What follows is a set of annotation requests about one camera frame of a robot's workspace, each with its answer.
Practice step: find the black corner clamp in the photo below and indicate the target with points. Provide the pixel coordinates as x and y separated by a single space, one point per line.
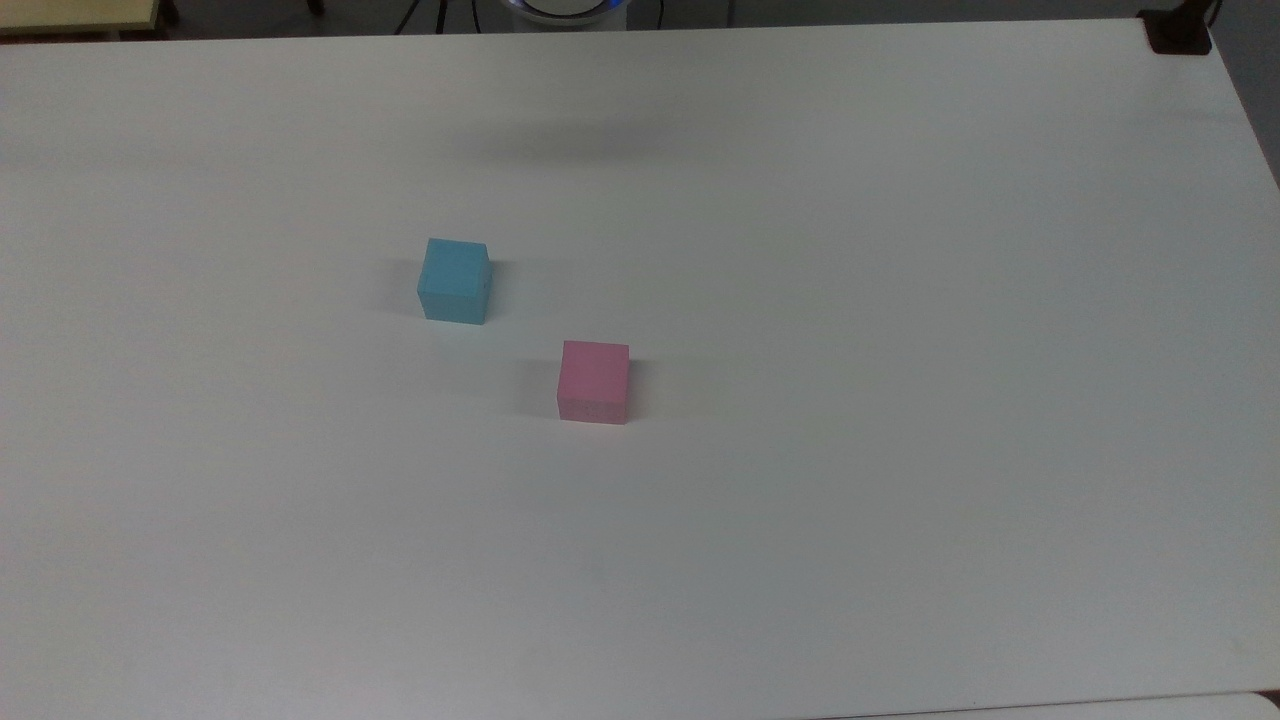
1180 36

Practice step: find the blue cube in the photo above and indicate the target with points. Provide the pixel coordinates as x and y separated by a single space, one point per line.
453 282

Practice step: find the beige wooden table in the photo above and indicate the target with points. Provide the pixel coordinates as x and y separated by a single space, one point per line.
75 14

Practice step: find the pink cube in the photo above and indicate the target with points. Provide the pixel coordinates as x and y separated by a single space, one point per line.
594 380

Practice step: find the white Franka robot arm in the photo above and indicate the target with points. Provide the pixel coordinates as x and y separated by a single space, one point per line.
565 11

